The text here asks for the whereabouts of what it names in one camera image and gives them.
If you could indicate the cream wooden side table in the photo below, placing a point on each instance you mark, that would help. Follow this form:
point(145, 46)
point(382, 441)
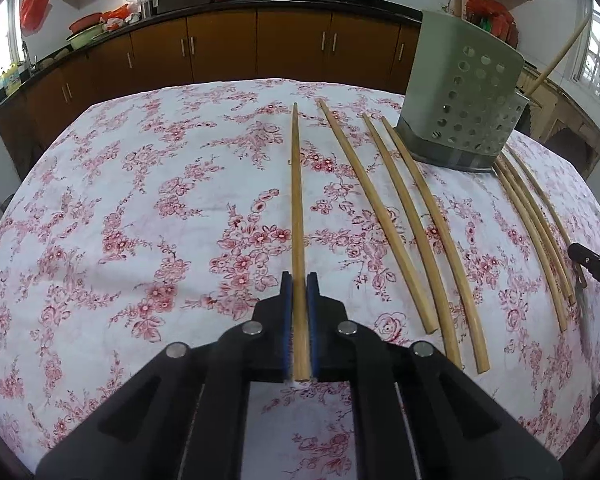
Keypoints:
point(570, 120)

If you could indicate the brown lower kitchen cabinets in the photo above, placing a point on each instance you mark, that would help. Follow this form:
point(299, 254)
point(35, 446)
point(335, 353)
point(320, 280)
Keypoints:
point(220, 45)

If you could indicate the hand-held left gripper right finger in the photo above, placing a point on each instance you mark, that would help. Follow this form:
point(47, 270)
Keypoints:
point(314, 320)

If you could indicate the orange plastic bag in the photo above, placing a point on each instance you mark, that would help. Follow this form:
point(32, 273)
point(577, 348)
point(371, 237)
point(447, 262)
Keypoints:
point(120, 14)

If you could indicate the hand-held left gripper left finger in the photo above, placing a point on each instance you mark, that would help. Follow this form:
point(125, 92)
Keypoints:
point(286, 320)

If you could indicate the red basin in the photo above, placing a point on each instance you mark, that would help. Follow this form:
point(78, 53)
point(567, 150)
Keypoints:
point(86, 22)

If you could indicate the green perforated utensil holder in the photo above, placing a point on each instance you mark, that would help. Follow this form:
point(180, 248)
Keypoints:
point(460, 85)

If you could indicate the hanging red plastic bag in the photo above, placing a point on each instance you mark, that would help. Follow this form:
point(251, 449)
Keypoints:
point(34, 12)

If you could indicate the green basin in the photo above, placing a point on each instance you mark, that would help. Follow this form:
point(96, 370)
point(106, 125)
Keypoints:
point(86, 39)

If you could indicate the sink faucet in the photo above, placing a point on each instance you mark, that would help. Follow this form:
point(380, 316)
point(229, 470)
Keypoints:
point(27, 57)

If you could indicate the red floral tablecloth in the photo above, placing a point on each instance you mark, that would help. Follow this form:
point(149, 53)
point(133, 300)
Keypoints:
point(155, 210)

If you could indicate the red bag with condiment bottles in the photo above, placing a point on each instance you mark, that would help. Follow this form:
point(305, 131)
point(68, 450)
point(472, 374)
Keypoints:
point(492, 17)

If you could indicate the yellow dish soap bottle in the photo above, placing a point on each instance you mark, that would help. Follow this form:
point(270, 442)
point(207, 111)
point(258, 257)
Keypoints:
point(12, 79)

